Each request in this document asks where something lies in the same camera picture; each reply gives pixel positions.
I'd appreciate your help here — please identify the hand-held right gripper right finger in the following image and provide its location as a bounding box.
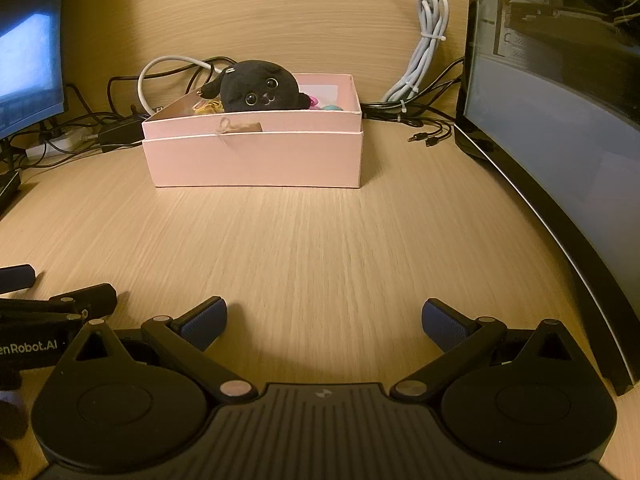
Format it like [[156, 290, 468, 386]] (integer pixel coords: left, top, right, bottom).
[[390, 297, 574, 404]]

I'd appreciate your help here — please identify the bundled white cable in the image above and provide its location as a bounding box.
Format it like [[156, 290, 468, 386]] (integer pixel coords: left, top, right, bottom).
[[382, 0, 450, 106]]

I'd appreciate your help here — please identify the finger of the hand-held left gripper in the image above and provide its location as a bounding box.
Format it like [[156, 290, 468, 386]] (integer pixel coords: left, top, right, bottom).
[[47, 283, 119, 319], [0, 264, 37, 294]]

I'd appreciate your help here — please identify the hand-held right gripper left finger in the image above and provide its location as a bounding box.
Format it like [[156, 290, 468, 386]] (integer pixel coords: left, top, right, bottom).
[[75, 296, 255, 404]]

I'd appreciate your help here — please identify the pink cardboard box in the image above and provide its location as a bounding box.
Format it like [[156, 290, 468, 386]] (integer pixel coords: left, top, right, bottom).
[[141, 73, 364, 189]]

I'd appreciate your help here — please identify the curved black monitor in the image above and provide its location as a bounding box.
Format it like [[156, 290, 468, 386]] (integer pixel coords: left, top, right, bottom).
[[452, 0, 640, 397]]

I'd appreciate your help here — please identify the tangle of black cables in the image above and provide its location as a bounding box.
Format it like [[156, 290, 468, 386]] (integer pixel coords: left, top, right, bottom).
[[0, 57, 467, 171]]

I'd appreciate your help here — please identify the white looped cable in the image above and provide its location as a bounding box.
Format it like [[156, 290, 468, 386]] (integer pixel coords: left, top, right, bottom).
[[137, 55, 214, 116]]

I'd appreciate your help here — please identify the black plush toy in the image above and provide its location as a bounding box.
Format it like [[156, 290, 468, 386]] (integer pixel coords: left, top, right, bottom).
[[200, 60, 312, 113]]

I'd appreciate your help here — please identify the brown tag with bow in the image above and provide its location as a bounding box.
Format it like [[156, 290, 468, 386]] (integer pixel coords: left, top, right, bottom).
[[215, 115, 264, 149]]

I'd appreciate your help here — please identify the black power adapter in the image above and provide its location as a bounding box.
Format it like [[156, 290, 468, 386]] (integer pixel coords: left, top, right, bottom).
[[97, 117, 146, 154]]

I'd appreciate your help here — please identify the white power strip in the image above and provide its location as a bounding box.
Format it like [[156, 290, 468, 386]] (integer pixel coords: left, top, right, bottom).
[[25, 127, 101, 162]]

